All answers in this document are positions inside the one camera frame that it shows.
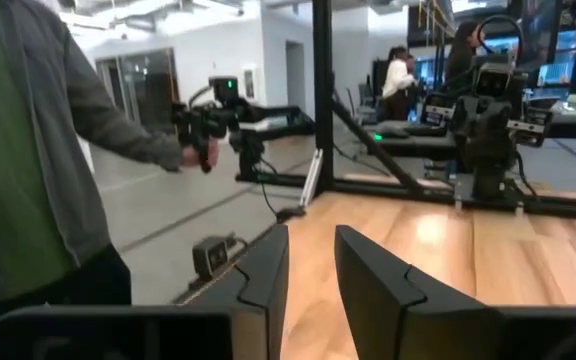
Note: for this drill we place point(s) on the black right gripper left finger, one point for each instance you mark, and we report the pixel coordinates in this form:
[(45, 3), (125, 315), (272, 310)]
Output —
[(260, 280)]

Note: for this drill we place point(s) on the black side desk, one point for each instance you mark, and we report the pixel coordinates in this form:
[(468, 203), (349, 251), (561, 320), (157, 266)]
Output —
[(418, 146)]

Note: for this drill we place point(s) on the person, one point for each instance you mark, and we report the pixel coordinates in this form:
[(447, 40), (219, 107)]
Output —
[(28, 150), (462, 55), (397, 80)]

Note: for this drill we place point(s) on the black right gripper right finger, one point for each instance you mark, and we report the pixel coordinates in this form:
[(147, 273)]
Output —
[(383, 295)]

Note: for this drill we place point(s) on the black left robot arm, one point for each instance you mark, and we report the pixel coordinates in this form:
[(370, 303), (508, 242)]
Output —
[(488, 180)]

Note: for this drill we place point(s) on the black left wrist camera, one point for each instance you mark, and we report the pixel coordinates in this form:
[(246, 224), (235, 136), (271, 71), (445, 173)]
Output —
[(493, 80)]

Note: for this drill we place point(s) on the white light bar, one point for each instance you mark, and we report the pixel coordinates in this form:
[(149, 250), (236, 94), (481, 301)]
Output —
[(312, 177)]

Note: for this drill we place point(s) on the small black camera box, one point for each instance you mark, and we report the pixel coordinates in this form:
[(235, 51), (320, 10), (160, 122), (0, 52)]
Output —
[(210, 257)]

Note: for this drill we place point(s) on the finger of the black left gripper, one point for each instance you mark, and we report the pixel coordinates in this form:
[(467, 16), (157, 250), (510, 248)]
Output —
[(435, 111), (530, 127)]

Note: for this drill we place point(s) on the black keyboard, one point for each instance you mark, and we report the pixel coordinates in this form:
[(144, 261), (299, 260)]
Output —
[(425, 130)]

